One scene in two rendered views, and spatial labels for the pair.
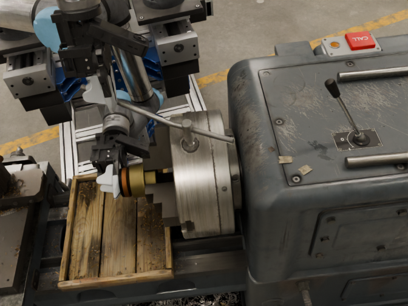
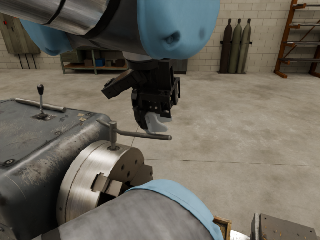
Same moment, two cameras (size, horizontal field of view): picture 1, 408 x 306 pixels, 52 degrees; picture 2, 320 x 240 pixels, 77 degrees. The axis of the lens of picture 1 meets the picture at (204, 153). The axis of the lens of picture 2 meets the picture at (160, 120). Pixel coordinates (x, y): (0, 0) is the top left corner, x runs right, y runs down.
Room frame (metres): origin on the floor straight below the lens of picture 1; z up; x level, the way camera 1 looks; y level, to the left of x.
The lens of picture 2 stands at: (1.03, 0.35, 1.59)
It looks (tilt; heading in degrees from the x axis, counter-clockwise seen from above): 27 degrees down; 201
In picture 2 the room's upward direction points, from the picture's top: straight up
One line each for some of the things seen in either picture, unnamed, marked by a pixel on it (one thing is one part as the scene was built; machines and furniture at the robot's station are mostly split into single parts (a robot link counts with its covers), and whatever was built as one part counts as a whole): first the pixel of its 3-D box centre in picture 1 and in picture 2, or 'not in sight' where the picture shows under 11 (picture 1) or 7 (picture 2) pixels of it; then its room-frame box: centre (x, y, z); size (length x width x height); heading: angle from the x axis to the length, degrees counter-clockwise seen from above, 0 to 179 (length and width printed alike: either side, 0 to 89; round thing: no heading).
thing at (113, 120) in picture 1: (115, 129); not in sight; (0.81, 0.24, 1.08); 0.08 x 0.05 x 0.08; 89
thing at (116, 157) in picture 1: (116, 163); not in sight; (0.67, 0.22, 1.10); 0.09 x 0.02 x 0.05; 179
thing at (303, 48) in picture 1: (294, 55); not in sight; (0.84, -0.26, 1.24); 0.09 x 0.08 x 0.03; 90
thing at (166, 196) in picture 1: (169, 206); (144, 177); (0.53, 0.10, 1.09); 0.12 x 0.11 x 0.05; 0
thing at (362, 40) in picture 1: (359, 41); not in sight; (0.85, -0.43, 1.26); 0.06 x 0.06 x 0.02; 0
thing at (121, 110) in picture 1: (117, 110); not in sight; (0.89, 0.24, 1.08); 0.11 x 0.08 x 0.09; 179
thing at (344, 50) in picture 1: (348, 52); not in sight; (0.85, -0.40, 1.23); 0.13 x 0.08 x 0.05; 90
